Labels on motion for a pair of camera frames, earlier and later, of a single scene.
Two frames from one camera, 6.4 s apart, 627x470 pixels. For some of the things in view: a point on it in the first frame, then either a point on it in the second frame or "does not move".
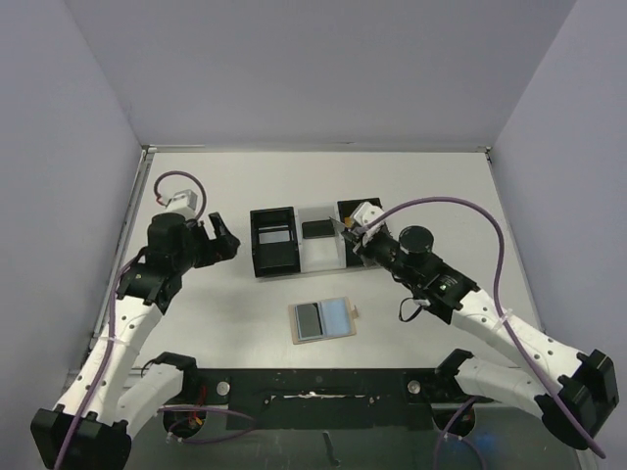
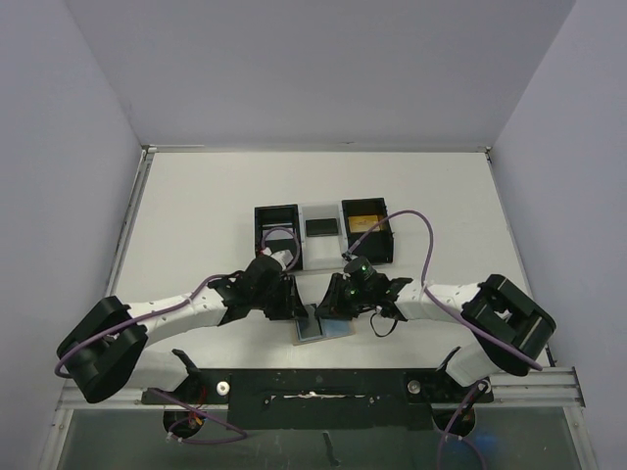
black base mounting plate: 331,399 does not move
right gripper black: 362,243 → 334,297
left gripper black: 222,248 → 290,307
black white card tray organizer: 302,239 does not move
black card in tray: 317,229 does not move
